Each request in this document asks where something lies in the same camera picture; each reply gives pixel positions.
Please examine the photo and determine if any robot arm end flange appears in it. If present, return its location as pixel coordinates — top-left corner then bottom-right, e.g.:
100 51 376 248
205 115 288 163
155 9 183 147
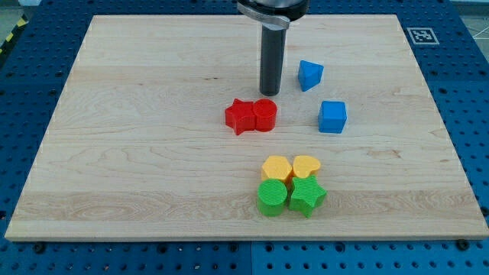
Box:
237 0 310 30

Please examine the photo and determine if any blue triangle block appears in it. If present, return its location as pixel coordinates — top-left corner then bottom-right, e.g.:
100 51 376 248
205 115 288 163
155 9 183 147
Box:
298 60 324 92

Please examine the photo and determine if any red star block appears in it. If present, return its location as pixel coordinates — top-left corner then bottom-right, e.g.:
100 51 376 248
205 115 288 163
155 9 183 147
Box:
225 99 255 135

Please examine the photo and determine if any red cylinder block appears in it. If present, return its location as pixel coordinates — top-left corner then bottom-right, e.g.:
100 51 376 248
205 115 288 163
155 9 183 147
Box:
253 99 277 132

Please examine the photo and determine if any yellow hexagon block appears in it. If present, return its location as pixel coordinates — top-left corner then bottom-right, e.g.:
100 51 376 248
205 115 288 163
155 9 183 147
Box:
261 155 293 186

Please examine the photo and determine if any green cylinder block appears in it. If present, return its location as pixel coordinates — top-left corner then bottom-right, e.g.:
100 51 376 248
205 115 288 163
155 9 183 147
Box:
257 179 288 217

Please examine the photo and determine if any yellow heart block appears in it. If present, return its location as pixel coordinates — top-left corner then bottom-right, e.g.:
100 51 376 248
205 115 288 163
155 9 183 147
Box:
293 155 321 178

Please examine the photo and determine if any wooden board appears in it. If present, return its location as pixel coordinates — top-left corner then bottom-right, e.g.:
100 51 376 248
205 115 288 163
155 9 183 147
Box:
5 15 488 242

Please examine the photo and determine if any green star block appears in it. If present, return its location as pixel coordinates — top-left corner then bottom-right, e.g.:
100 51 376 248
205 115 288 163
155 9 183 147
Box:
289 175 328 218

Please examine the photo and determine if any blue cube block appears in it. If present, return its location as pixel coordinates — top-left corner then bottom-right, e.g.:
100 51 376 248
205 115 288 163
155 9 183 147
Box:
318 101 348 134

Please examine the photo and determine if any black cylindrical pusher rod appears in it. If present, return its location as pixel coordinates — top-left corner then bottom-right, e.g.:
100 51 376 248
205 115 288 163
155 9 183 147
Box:
259 24 287 96

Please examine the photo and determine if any white fiducial marker tag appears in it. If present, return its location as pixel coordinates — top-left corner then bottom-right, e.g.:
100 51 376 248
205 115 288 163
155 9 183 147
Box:
406 27 439 45

